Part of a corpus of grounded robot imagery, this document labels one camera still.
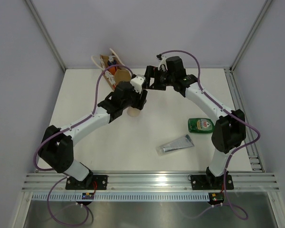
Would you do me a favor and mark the green dish soap bottle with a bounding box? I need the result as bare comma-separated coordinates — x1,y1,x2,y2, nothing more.
188,118,214,133

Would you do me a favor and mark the aluminium mounting rail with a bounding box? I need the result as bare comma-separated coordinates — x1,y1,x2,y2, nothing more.
22,172,279,192

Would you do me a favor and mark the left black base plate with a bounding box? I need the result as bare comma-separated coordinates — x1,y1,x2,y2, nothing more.
65,174,108,190

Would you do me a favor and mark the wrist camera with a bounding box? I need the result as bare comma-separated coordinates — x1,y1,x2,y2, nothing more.
156,54,168,72
130,75,145,94

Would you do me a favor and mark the silver squeeze tube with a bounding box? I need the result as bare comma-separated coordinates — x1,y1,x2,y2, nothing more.
156,134,194,156

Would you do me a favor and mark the right aluminium frame post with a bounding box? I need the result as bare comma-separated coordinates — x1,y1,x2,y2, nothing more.
229,0,275,72

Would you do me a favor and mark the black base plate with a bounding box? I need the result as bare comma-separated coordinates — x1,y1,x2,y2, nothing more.
189,174,234,190
65,174,108,190

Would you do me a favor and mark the right side aluminium rail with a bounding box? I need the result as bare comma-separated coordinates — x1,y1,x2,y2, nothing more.
223,68,264,171

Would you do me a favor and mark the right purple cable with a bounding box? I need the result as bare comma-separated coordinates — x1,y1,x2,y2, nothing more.
160,49,261,225

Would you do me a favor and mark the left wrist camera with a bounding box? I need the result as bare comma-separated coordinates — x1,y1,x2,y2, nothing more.
130,75,145,94

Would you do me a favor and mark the orange blue pump bottle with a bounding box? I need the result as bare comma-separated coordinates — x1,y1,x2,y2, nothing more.
107,55,117,75

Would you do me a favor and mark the beige pump bottle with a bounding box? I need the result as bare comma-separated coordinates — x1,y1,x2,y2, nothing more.
127,107,141,117

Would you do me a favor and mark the burlap watermelon canvas bag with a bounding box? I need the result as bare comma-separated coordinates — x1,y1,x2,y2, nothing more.
91,48,132,90

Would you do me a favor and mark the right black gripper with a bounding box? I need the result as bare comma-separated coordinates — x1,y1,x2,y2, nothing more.
141,66,175,91

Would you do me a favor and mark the aluminium frame post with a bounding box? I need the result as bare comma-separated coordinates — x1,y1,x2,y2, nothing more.
23,0,67,73
229,0,275,72

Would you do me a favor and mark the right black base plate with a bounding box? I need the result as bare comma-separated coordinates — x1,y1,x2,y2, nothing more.
189,174,234,190

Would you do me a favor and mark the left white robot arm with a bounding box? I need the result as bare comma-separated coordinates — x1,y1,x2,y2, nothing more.
38,76,147,190

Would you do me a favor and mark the white slotted cable duct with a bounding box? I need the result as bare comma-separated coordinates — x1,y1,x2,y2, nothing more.
32,192,224,202

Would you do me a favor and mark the left aluminium frame post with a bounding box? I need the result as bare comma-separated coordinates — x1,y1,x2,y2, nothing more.
23,0,67,73

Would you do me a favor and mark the purple cable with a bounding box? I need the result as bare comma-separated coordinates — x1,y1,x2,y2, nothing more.
33,66,136,226
160,49,261,225

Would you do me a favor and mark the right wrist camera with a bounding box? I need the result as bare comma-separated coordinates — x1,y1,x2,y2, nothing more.
156,54,168,72

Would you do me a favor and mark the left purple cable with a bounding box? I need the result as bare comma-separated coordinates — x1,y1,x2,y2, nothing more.
33,66,136,226

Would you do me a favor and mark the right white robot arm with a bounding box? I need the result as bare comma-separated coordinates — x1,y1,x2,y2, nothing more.
144,56,246,190

